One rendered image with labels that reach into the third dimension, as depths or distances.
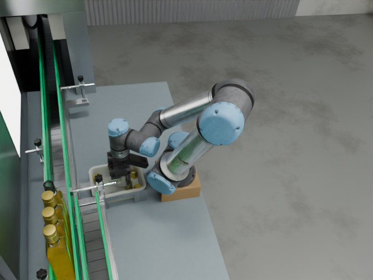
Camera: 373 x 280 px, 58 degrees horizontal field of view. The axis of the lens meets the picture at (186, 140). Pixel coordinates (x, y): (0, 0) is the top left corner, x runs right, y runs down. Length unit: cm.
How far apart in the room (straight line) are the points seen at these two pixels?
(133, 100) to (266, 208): 121
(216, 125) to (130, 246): 68
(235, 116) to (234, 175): 174
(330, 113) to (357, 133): 31
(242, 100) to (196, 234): 67
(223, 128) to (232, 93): 11
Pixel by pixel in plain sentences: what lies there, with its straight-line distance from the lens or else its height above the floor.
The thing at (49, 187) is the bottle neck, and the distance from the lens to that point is 112.
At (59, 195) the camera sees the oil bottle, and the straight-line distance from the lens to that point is 116.
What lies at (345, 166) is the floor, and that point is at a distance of 304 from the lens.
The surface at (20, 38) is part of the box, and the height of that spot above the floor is 106.
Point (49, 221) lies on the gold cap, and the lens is 105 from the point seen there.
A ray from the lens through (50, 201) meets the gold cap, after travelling 107.
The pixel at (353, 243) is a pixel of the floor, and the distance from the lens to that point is 261.
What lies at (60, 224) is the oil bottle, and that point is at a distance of 110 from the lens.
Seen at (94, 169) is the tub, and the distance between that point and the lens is 154.
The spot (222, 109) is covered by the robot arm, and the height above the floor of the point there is 142.
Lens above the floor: 200
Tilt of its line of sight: 45 degrees down
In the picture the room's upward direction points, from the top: 6 degrees clockwise
